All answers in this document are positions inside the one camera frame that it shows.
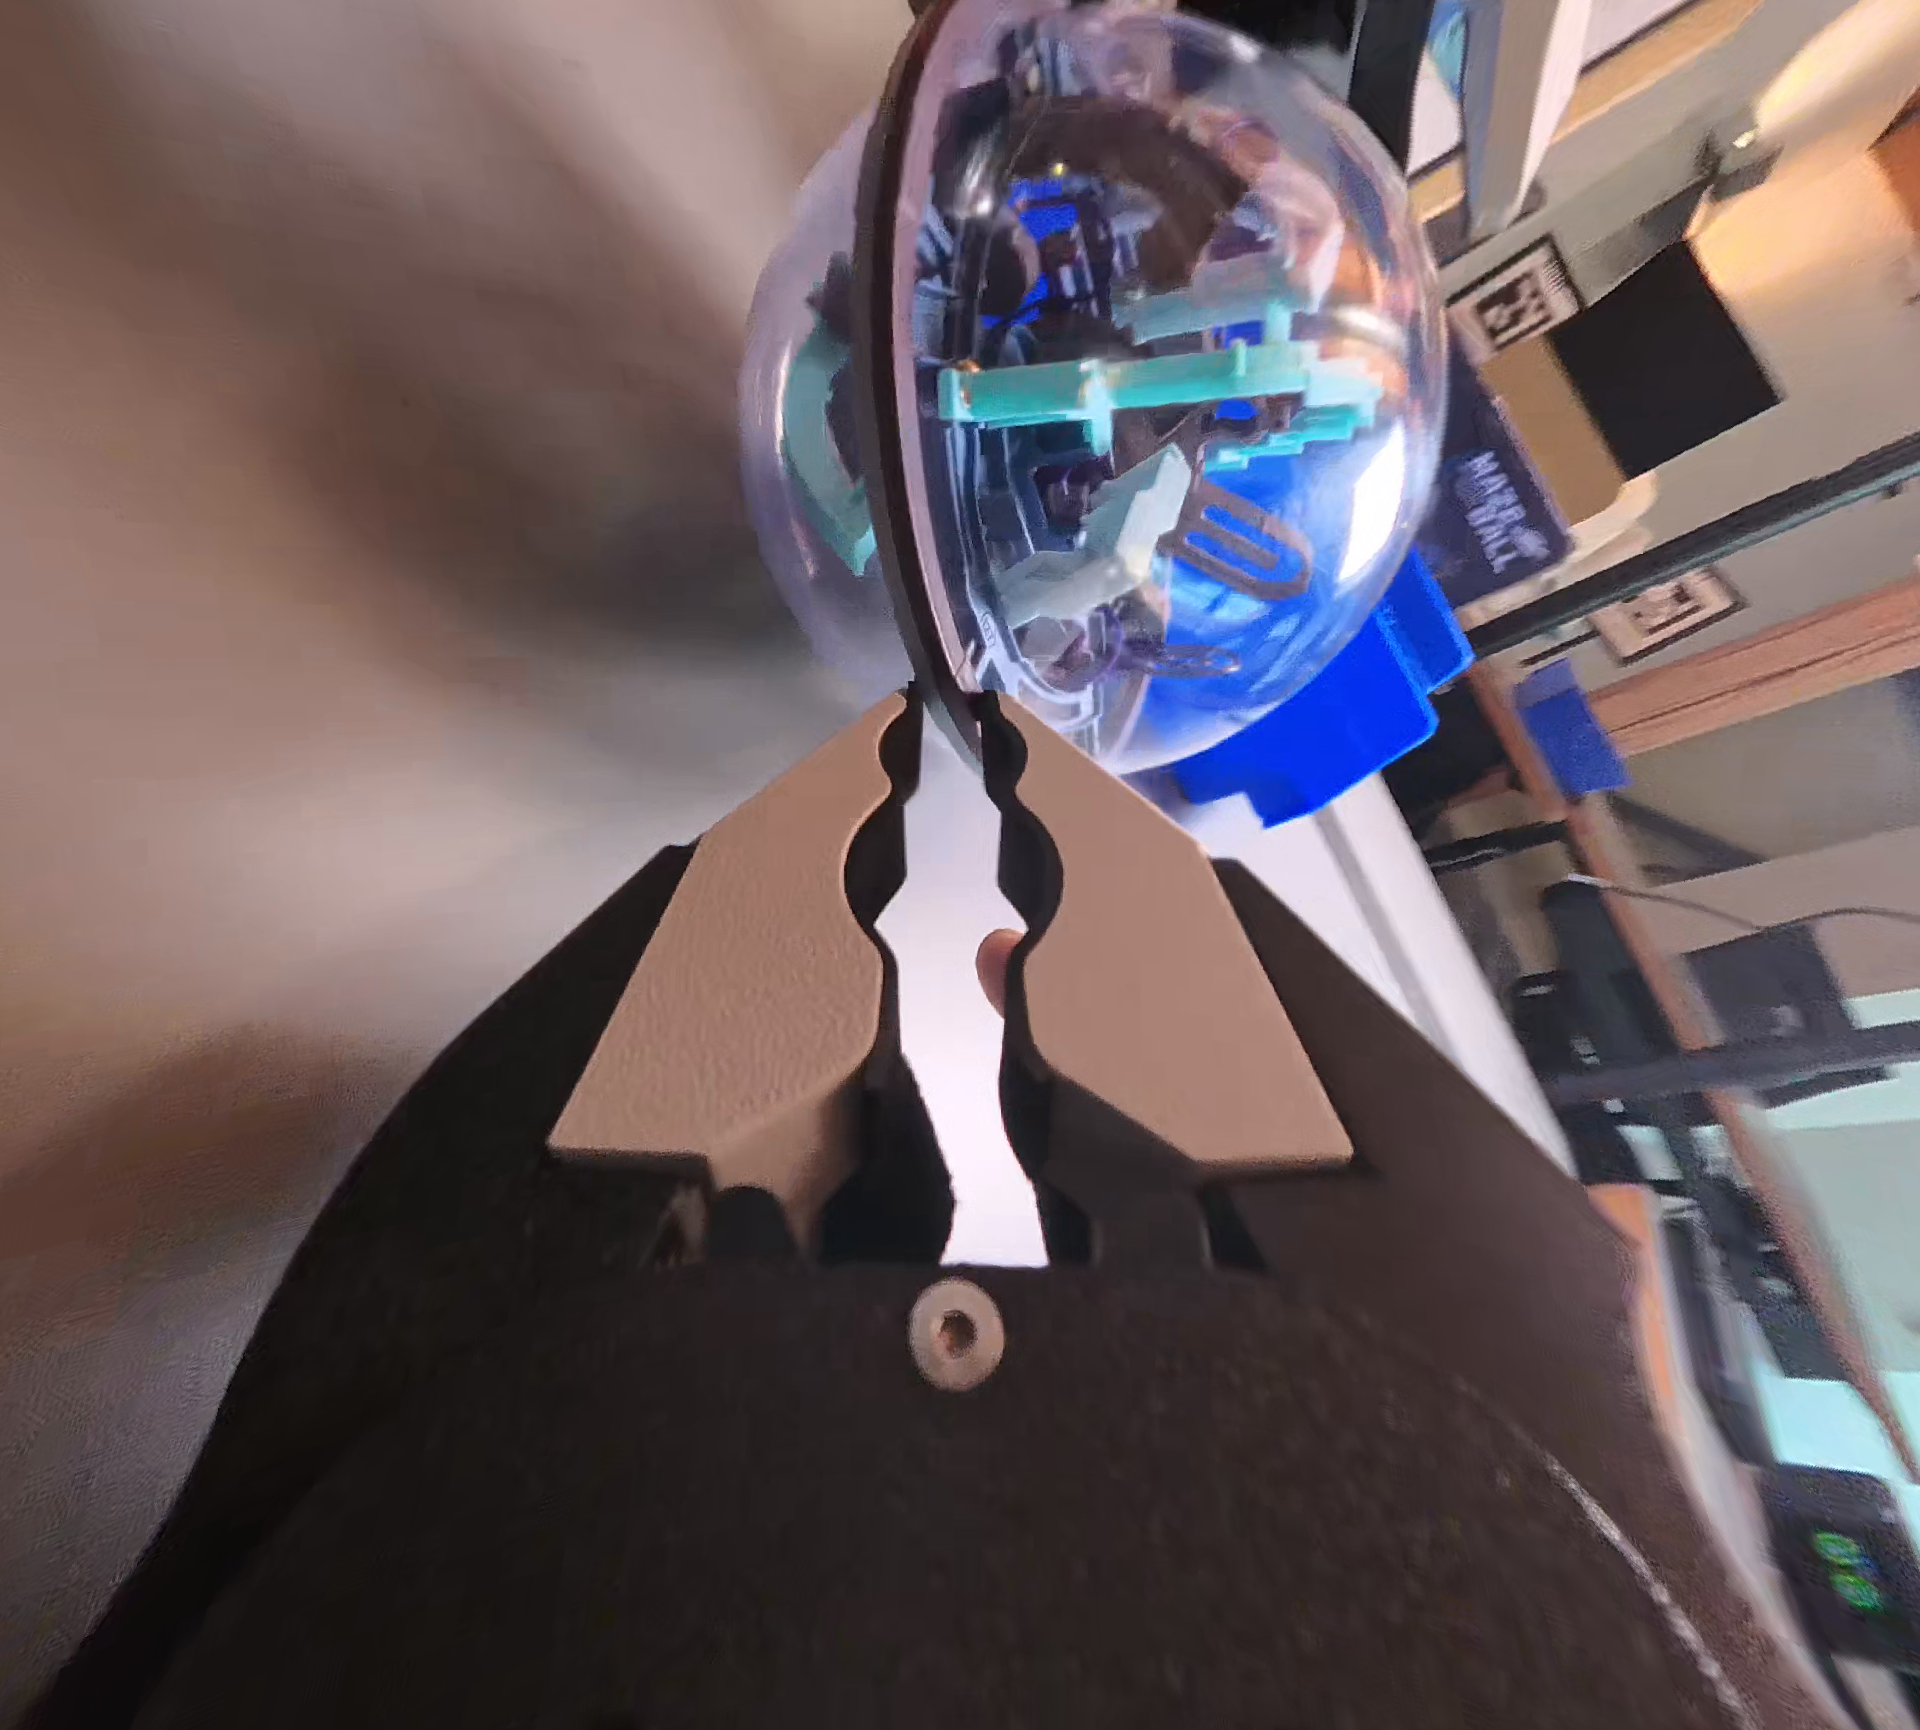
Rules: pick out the black and white marker tag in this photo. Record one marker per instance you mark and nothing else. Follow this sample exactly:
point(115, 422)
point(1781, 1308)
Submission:
point(1523, 297)

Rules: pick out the clear maze ball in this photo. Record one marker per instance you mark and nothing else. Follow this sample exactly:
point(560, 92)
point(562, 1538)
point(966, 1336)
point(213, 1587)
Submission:
point(1110, 380)

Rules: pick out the blue plastic bin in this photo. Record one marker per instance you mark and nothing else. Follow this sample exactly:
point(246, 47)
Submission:
point(1321, 727)

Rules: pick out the dark blue maze ball box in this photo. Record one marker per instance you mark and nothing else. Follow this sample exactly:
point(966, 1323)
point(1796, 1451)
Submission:
point(1495, 494)

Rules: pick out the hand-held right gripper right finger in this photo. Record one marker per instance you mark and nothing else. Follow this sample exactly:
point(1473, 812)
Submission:
point(1170, 1011)

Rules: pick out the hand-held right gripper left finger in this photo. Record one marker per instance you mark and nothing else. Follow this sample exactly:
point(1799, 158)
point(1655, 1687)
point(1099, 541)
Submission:
point(736, 997)

